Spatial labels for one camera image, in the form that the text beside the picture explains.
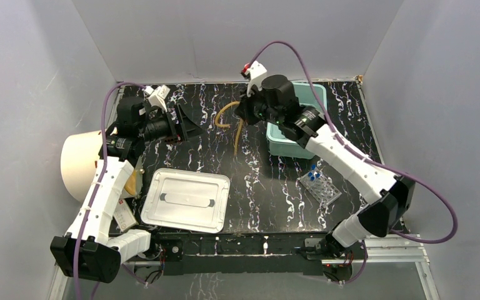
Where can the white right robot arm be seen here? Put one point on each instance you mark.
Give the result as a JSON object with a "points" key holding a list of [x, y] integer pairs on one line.
{"points": [[387, 195]]}

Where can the clear test tube rack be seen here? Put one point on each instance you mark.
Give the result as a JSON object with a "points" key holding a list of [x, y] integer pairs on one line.
{"points": [[322, 189]]}

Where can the cream cylindrical centrifuge drum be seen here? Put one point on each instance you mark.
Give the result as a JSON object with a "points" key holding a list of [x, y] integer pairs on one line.
{"points": [[79, 161]]}

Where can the white plastic bin lid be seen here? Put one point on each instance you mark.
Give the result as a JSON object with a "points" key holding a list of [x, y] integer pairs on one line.
{"points": [[188, 200]]}

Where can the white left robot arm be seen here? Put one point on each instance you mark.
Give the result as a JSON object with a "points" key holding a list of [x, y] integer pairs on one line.
{"points": [[86, 251]]}

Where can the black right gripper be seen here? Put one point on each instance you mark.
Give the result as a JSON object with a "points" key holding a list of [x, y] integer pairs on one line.
{"points": [[244, 109]]}

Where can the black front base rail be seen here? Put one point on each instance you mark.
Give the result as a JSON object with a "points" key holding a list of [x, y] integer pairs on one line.
{"points": [[274, 252]]}

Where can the light teal plastic bin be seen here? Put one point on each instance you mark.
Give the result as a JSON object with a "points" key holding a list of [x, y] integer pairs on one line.
{"points": [[278, 143]]}

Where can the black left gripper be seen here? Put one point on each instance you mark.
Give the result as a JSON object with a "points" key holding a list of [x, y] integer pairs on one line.
{"points": [[176, 125]]}

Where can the small white labelled box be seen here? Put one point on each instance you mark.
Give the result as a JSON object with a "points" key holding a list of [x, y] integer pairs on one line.
{"points": [[123, 216]]}

